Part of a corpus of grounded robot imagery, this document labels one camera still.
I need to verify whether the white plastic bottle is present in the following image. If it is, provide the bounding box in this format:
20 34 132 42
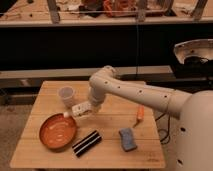
63 101 91 118

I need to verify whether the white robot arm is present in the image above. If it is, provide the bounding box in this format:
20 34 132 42
88 66 213 171

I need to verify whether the orange ceramic bowl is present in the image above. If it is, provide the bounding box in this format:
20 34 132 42
39 113 77 150

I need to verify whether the translucent plastic cup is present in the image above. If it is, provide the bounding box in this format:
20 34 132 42
58 86 75 108

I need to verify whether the blue sponge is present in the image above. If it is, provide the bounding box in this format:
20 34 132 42
119 128 137 152

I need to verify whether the wooden table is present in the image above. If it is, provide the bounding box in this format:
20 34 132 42
10 81 165 169

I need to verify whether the black striped block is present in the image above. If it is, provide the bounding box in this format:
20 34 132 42
72 130 102 157

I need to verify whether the orange crate on shelf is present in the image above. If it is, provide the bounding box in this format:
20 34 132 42
103 0 136 17

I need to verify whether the orange handled tool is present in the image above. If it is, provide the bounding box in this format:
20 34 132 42
133 105 144 128

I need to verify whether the black cable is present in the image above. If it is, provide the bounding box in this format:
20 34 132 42
154 113 172 145

